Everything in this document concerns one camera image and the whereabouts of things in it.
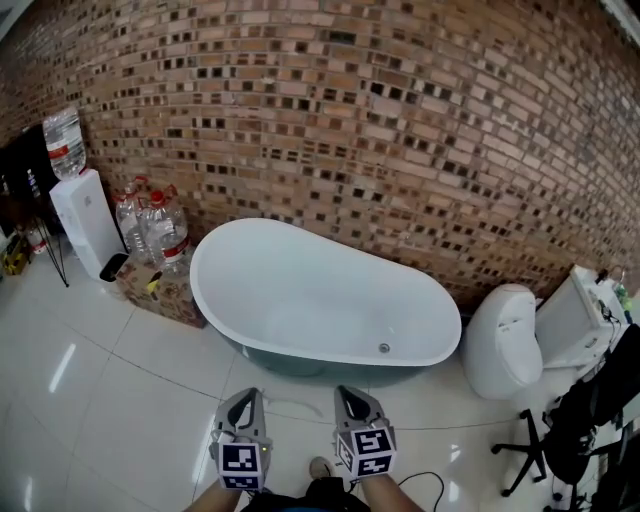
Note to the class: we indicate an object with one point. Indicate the person's left forearm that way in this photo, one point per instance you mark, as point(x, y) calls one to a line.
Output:
point(215, 500)

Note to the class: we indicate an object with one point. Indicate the white toilet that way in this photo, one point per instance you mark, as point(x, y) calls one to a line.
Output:
point(505, 340)

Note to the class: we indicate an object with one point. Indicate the black office chair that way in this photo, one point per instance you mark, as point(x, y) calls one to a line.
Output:
point(575, 435)

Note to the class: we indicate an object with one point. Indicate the white oval bathtub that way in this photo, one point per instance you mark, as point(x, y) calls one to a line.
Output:
point(300, 300)

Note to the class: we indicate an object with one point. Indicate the person's right forearm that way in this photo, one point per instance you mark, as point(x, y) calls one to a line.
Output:
point(390, 497)

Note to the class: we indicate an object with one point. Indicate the person's dark trousers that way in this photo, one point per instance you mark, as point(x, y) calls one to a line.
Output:
point(325, 495)

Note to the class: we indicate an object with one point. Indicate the yellow and black striped box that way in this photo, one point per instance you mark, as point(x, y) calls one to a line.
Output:
point(15, 257)

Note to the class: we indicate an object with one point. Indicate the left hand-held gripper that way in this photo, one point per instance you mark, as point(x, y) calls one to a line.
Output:
point(240, 462)

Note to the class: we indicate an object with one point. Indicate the black flat screen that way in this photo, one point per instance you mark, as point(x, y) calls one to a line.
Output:
point(25, 155)

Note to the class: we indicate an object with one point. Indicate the white cabinet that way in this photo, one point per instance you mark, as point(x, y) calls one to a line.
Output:
point(570, 325)

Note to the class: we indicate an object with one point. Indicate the white water dispenser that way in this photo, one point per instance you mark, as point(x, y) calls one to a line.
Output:
point(90, 220)

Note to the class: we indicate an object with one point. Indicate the dark wooden table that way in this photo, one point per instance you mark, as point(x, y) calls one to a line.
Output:
point(57, 255)

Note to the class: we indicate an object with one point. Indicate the small water bottle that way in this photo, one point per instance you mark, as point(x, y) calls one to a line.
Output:
point(33, 184)

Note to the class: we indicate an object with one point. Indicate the printed brown cardboard box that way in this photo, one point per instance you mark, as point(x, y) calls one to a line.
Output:
point(160, 300)

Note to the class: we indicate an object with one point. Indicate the large clear water jug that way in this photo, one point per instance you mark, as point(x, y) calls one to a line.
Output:
point(65, 145)

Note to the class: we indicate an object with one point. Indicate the person's right shoe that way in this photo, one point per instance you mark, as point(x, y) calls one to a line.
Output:
point(322, 469)

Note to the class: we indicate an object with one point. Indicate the water jug with red label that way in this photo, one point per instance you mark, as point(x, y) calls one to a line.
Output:
point(36, 241)

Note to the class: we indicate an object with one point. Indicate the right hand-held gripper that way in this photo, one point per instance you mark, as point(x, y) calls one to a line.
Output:
point(370, 450)

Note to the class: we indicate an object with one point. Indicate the white bin with black lid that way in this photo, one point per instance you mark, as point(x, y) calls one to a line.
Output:
point(114, 267)

